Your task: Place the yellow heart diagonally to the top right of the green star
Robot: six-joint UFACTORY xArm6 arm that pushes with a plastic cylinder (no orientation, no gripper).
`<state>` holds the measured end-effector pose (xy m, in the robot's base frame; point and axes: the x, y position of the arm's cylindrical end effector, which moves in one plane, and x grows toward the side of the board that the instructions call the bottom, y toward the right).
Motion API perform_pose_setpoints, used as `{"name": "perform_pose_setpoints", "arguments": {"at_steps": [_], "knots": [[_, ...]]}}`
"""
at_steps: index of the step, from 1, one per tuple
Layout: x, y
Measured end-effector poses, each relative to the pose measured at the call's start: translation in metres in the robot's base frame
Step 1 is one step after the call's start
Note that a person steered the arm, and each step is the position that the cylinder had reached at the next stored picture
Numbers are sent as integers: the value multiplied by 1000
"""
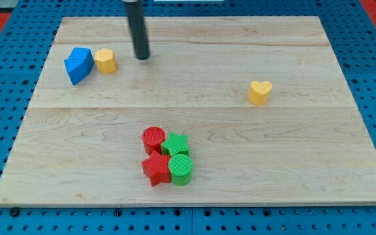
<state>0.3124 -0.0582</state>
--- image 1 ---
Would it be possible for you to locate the red cylinder block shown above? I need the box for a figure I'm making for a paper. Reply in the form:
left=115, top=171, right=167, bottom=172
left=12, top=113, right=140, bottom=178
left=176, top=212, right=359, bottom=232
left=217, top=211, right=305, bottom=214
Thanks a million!
left=142, top=127, right=166, bottom=155

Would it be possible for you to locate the blue cube block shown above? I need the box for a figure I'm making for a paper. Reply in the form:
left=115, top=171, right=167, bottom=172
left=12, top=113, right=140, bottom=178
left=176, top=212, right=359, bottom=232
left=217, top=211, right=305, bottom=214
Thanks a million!
left=69, top=47, right=95, bottom=69

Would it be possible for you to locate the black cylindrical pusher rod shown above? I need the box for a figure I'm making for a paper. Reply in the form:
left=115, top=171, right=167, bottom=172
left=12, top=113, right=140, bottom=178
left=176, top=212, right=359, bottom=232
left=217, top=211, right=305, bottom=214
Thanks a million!
left=123, top=0, right=150, bottom=60

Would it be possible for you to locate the wooden board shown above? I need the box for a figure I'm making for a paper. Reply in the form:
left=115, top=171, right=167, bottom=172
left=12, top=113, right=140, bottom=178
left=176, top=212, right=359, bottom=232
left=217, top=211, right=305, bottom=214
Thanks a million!
left=0, top=16, right=376, bottom=208

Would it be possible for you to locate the green cylinder block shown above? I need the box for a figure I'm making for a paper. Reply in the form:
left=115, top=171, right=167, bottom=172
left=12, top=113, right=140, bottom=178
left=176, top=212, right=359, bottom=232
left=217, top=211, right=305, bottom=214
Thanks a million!
left=168, top=154, right=193, bottom=185

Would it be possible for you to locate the red star block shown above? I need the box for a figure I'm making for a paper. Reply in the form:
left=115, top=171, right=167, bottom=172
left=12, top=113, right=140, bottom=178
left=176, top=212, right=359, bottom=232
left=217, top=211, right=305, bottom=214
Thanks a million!
left=141, top=151, right=171, bottom=187

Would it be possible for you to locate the yellow heart block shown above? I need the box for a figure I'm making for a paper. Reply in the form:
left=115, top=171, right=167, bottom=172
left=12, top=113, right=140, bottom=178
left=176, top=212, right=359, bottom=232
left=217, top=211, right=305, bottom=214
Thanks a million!
left=247, top=81, right=272, bottom=106

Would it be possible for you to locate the yellow hexagon block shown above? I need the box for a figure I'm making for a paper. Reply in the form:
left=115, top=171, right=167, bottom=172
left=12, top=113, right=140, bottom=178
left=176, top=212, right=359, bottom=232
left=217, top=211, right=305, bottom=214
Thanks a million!
left=94, top=48, right=117, bottom=74

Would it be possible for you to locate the green star block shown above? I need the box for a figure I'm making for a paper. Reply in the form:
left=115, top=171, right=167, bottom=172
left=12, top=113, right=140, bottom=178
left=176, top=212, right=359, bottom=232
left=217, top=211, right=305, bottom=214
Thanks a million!
left=161, top=132, right=189, bottom=157

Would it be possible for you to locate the blue triangle block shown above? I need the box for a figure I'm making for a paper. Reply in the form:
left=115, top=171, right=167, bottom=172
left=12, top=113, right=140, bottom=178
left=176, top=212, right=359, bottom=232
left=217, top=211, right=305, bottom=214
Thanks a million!
left=64, top=59, right=93, bottom=86

